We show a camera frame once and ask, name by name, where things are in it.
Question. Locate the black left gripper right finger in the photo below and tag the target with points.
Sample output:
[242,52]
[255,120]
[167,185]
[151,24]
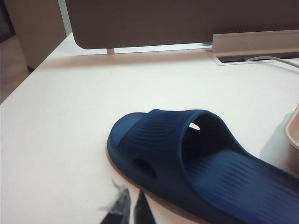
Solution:
[143,212]

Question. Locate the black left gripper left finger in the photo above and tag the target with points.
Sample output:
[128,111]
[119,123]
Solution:
[119,210]

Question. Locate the beige pulp food box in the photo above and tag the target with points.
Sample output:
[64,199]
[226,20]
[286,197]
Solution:
[293,140]

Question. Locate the blue rubber slipper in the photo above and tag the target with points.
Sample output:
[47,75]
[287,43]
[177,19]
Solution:
[210,175]

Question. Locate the white partition support leg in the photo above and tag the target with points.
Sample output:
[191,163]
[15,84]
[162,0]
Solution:
[110,51]

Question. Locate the grey desk partition panel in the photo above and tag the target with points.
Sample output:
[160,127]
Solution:
[163,21]

